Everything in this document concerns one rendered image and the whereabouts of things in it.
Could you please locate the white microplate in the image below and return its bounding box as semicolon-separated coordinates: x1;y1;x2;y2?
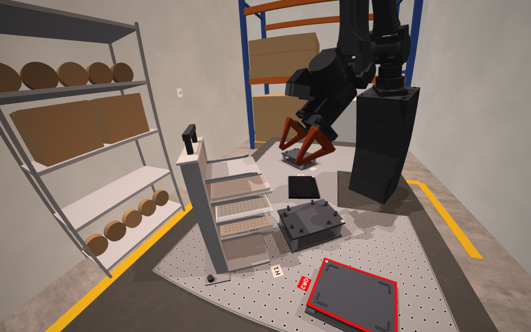
215;195;273;222

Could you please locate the white rectangular plate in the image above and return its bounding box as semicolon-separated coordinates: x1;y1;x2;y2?
211;171;272;203

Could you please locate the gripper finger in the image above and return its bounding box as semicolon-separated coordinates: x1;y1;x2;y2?
279;117;307;151
295;126;336;166

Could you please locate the grey shelf rack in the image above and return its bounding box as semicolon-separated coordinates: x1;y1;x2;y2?
180;140;270;274

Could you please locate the dark grey flat nest with red border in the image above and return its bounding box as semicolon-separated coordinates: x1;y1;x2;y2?
305;258;398;332

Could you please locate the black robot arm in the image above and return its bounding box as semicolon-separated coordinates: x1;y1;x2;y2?
285;0;411;122

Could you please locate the cream well plate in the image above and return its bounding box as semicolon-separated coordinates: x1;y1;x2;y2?
220;214;274;239

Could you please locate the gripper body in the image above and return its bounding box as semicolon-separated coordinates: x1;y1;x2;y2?
295;106;343;142

